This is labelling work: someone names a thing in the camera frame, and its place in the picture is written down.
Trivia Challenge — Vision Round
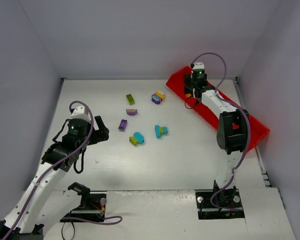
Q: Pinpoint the purple rectangular lego brick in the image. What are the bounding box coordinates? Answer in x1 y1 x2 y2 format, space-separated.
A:
118 119 128 132

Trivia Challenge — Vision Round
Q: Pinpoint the purple half-round lego brick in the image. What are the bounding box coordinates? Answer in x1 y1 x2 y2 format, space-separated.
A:
125 109 138 116

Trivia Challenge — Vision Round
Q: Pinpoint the cyan lego with green brick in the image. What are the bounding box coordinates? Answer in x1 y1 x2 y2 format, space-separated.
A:
129 132 145 146

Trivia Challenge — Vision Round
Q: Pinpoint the green long lego brick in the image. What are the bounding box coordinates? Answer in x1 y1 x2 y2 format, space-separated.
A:
126 94 135 106

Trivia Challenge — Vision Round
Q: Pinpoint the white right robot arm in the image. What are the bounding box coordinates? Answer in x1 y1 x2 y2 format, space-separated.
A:
184 62 251 190

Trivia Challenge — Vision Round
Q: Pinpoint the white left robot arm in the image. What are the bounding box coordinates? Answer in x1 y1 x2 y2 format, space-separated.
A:
0 115 109 240

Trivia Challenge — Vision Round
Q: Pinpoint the purple yellow white lego stack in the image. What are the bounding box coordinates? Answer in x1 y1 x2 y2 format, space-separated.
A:
151 91 165 105

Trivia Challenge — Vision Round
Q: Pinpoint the cyan green lego cluster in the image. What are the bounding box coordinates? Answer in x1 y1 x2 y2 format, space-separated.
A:
154 125 168 139

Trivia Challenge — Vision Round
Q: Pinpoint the red divided bin tray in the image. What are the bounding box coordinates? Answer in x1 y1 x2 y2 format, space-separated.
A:
165 65 271 152

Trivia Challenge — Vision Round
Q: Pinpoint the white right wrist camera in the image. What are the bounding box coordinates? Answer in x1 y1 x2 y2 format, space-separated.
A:
190 62 205 71

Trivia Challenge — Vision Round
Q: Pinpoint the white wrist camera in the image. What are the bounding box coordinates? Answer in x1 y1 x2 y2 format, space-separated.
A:
70 105 91 124
190 62 205 71

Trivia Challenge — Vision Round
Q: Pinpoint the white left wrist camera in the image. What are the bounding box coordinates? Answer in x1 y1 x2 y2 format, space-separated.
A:
70 105 91 124

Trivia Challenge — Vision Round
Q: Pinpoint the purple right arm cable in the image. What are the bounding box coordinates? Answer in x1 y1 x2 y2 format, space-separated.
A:
191 51 252 210

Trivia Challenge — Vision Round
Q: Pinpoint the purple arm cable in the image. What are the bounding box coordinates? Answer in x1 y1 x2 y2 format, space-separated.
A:
2 100 123 240
191 51 252 210

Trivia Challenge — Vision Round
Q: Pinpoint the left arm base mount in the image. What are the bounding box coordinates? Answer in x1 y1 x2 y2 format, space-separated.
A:
60 182 107 223

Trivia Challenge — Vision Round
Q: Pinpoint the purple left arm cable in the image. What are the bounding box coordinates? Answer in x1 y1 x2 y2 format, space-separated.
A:
2 100 123 240

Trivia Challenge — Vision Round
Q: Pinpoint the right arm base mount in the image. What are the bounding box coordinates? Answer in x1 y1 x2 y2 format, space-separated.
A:
195 189 245 220

